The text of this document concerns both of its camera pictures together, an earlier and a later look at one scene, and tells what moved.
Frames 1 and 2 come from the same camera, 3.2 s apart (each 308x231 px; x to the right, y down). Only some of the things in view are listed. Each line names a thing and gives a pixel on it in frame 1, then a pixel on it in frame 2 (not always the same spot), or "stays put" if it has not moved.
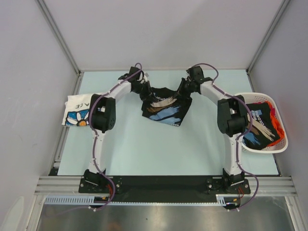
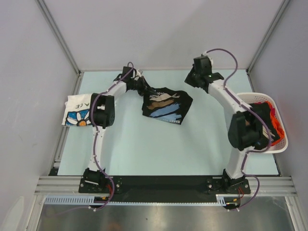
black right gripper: (182, 92) -> (189, 80)
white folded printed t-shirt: (76, 110) stays put
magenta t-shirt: (273, 111) stays put
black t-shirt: (166, 108) stays put
